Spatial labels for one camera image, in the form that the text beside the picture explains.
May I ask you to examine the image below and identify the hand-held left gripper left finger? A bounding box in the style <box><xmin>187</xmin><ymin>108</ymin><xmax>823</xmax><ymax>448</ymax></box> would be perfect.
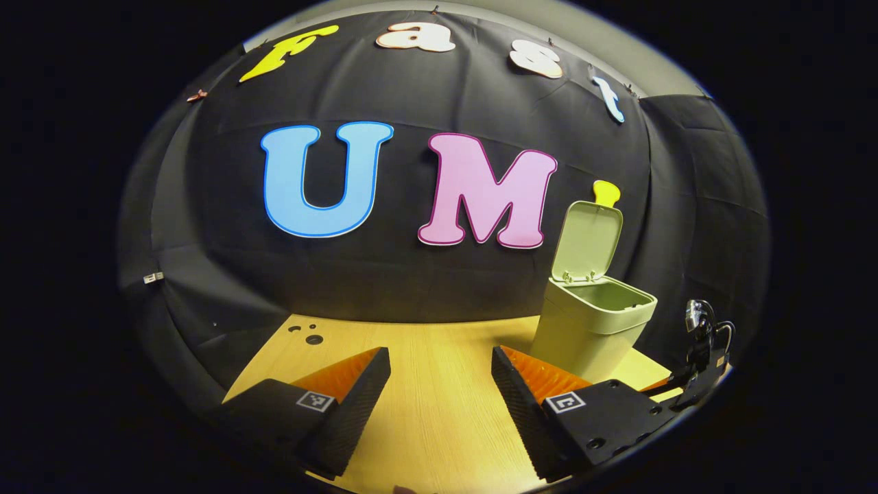
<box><xmin>219</xmin><ymin>347</ymin><xmax>392</xmax><ymax>481</ymax></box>

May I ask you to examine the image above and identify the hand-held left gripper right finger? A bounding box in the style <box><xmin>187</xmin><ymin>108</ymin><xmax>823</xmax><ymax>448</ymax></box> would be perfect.
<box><xmin>491</xmin><ymin>346</ymin><xmax>683</xmax><ymax>481</ymax></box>

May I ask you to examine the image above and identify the green desktop garbage bin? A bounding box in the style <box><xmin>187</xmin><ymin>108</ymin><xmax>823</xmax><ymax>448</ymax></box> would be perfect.
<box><xmin>530</xmin><ymin>200</ymin><xmax>658</xmax><ymax>384</ymax></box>

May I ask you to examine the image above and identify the wooden desktop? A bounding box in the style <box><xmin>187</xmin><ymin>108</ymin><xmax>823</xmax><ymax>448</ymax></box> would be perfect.
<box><xmin>223</xmin><ymin>314</ymin><xmax>687</xmax><ymax>494</ymax></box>

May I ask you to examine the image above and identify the black backdrop cloth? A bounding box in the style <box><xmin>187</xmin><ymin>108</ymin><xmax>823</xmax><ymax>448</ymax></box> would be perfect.
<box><xmin>117</xmin><ymin>8</ymin><xmax>770</xmax><ymax>412</ymax></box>

